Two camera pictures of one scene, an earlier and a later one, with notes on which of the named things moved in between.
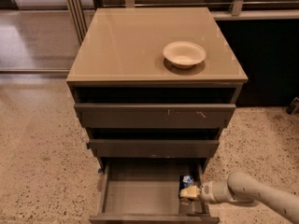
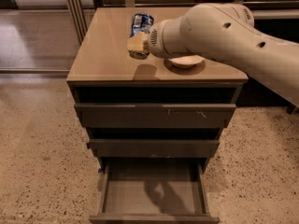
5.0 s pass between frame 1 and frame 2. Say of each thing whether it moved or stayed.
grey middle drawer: stayed
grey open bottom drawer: stayed
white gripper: moved
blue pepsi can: moved
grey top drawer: stayed
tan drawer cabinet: stayed
